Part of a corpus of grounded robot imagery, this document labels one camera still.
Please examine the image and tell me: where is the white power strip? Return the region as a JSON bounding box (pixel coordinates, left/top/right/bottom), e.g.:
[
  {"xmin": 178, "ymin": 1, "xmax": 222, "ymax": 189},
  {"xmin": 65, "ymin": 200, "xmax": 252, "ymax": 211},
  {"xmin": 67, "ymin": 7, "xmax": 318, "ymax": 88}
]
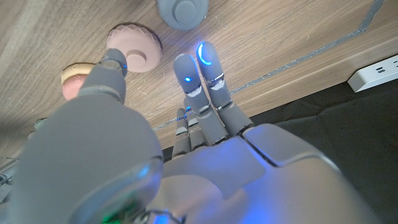
[{"xmin": 347, "ymin": 55, "xmax": 398, "ymax": 93}]

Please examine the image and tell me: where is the light pink ring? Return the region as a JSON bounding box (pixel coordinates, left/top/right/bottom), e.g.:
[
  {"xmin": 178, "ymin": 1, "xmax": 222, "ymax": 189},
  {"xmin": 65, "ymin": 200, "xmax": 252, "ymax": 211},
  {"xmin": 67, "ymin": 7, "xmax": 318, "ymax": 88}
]
[{"xmin": 106, "ymin": 22, "xmax": 164, "ymax": 74}]

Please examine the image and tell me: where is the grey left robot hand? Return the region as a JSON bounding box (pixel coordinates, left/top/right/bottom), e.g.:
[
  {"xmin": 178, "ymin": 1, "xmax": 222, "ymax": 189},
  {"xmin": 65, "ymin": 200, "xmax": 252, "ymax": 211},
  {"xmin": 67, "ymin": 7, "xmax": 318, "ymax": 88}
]
[{"xmin": 9, "ymin": 41, "xmax": 384, "ymax": 224}]

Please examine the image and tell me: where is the sage green ring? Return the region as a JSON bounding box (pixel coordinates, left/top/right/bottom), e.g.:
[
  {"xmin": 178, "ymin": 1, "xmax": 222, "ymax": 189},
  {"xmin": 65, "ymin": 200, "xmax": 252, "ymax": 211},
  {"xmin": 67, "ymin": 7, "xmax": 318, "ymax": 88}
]
[{"xmin": 33, "ymin": 118, "xmax": 49, "ymax": 131}]

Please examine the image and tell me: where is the black backdrop curtain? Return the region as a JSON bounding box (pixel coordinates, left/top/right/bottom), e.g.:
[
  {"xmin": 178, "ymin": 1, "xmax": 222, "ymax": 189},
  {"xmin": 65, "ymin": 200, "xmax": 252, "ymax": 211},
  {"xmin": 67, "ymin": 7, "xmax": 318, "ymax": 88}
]
[{"xmin": 160, "ymin": 77, "xmax": 398, "ymax": 224}]

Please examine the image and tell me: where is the coral red ring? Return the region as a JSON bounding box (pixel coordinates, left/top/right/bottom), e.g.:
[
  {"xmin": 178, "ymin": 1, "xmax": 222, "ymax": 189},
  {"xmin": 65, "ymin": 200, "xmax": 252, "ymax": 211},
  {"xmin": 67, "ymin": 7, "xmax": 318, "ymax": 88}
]
[{"xmin": 61, "ymin": 73, "xmax": 90, "ymax": 102}]

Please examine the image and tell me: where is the small dark grey ring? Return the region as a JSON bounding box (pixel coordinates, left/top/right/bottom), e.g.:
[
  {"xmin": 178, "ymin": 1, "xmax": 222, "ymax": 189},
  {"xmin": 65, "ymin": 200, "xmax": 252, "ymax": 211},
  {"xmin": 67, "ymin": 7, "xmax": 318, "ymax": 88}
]
[{"xmin": 156, "ymin": 0, "xmax": 210, "ymax": 32}]

